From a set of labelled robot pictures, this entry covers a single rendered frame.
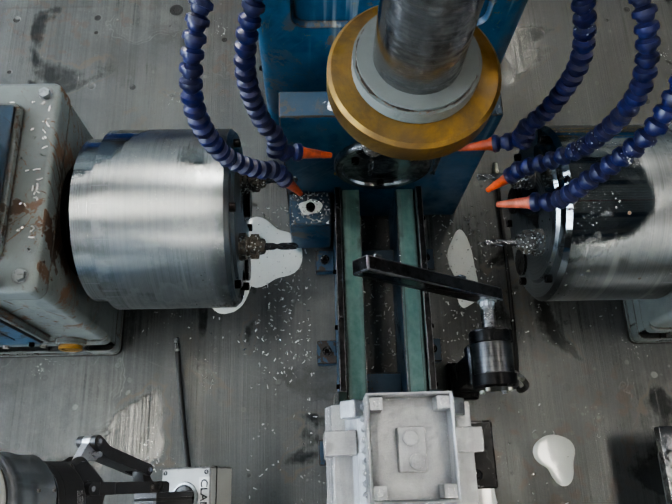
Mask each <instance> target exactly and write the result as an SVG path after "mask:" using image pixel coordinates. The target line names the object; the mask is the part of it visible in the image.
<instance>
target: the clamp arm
mask: <svg viewBox="0 0 672 504"><path fill-rule="evenodd" d="M352 268H353V275H354V276H358V277H362V278H367V279H371V280H376V281H380V282H385V283H389V284H394V285H399V286H403V287H408V288H412V289H417V290H421V291H426V292H430V293H435V294H440V295H444V296H449V297H453V298H458V299H462V300H467V301H471V302H476V303H477V304H479V305H480V307H482V306H483V302H481V301H485V300H486V301H485V305H487V306H489V305H490V301H488V300H492V305H493V306H495V303H497V302H500V301H503V294H502V288H500V287H496V286H492V285H488V284H484V283H480V282H476V281H472V280H468V279H466V276H464V275H457V276H452V275H448V274H444V273H440V272H436V271H432V270H428V269H424V268H420V267H416V266H412V265H408V264H404V263H400V262H396V261H392V260H388V259H384V258H382V255H381V254H377V253H373V254H371V255H365V256H363V257H360V258H358V259H356V260H353V262H352Z"/></svg>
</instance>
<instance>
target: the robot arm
mask: <svg viewBox="0 0 672 504"><path fill-rule="evenodd" d="M76 446H77V447H78V450H77V452H76V454H75V455H74V457H68V458H66V459H65V460H63V461H61V462H58V461H43V460H42V459H41V458H39V457H38V456H36V455H33V454H30V455H20V454H14V453H11V452H6V451H0V504H103V501H104V497H105V495H115V494H134V504H192V496H193V491H175V492H169V482H167V481H152V479H151V477H150V475H151V474H152V472H153V466H152V465H151V464H150V463H147V462H145V461H143V460H141V459H138V458H136V457H134V456H131V455H129V454H127V453H125V452H122V451H120V450H118V449H116V448H113V447H111V446H110V445H109V444H108V443H107V441H106V440H105V439H104V438H103V437H102V436H101V435H88V436H79V437H78V438H77V440H76ZM88 461H95V462H97V463H100V464H102V465H105V466H107V467H110V468H112V469H115V470H117V471H120V472H122V473H125V474H127V475H130V476H133V482H103V480H102V478H101V477H100V475H99V474H98V473H97V472H96V471H95V469H94V468H93V467H92V466H91V464H90V463H89V462H88Z"/></svg>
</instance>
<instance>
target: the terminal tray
mask: <svg viewBox="0 0 672 504"><path fill-rule="evenodd" d="M441 398H445V399H446V400H447V403H446V404H445V405H441V404H440V402H439V400H440V399H441ZM374 400H379V401H380V406H379V407H374V406H373V401H374ZM360 410H361V411H363V414H362V415H361V417H360V421H361V422H363V425H362V427H361V428H360V431H361V432H362V433H364V436H363V437H362V438H361V442H362V443H364V447H363V448H362V449H361V452H362V454H365V458H364V459H362V464H363V465H365V469H364V470H363V471H362V474H363V476H366V480H365V481H363V486H364V487H366V492H364V493H363V497H364V498H366V499H367V503H368V504H435V503H462V492H461V481H460V469H459V458H458V447H457V436H456V425H455V413H454V402H453V391H419V392H384V393H366V394H365V395H364V397H363V403H362V404H361V406H360ZM449 487H452V488H453V489H454V491H455V492H454V494H453V495H449V494H448V493H447V489H448V488H449ZM380 489H382V490H384V492H385V495H384V497H382V498H380V497H379V496H378V495H377V492H378V490H380Z"/></svg>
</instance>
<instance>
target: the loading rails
mask: <svg viewBox="0 0 672 504"><path fill-rule="evenodd" d="M388 217H389V235H390V250H362V245H361V222H360V199H359V190H341V188H340V187H334V201H333V217H332V222H333V250H316V251H315V273H316V274H317V275H322V274H334V286H335V322H336V325H335V330H336V340H318V341H317V365H318V366H334V365H337V384H336V389H337V391H335V393H334V399H333V405H340V401H345V400H351V399H357V400H363V397H364V395H365V394H366V393H384V392H419V391H444V390H443V389H437V387H438V382H436V369H435V363H441V362H442V360H443V359H442V346H441V339H440V338H433V330H432V328H434V324H433V323H432V317H431V304H430V292H426V291H421V290H417V289H412V288H408V287H403V286H399V285H394V284H392V286H393V303H394V319H395V338H396V355H397V372H390V373H367V362H366V339H365V315H364V292H363V279H367V278H362V277H358V276H354V275H353V268H352V262H353V260H356V259H358V258H360V257H363V256H365V255H371V254H373V253H377V254H381V255H382V258H384V259H388V260H392V261H396V262H400V263H404V264H408V265H412V266H416V267H420V268H424V269H428V270H432V271H434V270H435V260H434V250H433V249H432V248H430V249H426V240H425V227H424V220H425V216H424V214H423V201H422V188H421V186H415V189H414V191H413V189H395V194H394V197H393V201H392V205H391V209H390V213H389V216H388Z"/></svg>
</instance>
